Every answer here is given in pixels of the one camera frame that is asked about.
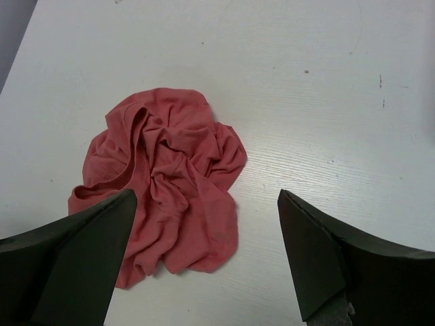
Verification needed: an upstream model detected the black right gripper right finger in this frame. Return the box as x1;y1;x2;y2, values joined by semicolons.
277;190;434;325

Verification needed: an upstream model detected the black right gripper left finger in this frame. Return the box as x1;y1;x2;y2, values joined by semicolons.
1;189;137;325

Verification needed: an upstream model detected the pink red t-shirt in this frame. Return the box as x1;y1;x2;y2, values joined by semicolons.
68;88;247;289

